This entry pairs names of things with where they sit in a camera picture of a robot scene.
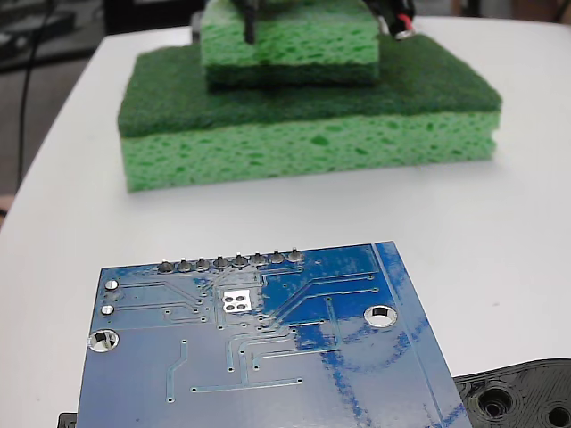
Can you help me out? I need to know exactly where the black 3D printed bracket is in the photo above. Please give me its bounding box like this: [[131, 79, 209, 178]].
[[57, 356, 571, 428]]

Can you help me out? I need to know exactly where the small green sponge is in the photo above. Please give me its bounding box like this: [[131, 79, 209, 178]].
[[198, 0, 381, 90]]

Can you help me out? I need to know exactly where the large green sponge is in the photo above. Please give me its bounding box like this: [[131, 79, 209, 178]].
[[116, 33, 503, 193]]

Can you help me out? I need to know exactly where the red wire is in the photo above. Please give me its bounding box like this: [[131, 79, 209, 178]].
[[393, 12, 417, 43]]

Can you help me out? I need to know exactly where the black background device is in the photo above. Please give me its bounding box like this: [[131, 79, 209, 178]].
[[0, 8, 90, 73]]

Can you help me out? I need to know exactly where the black cable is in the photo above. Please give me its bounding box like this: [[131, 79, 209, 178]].
[[15, 0, 57, 197]]

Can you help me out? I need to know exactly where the blue printed circuit board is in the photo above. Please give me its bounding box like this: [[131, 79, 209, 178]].
[[75, 240, 474, 428]]

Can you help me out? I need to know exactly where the black background cabinet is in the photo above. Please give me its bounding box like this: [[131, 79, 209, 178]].
[[103, 0, 210, 37]]

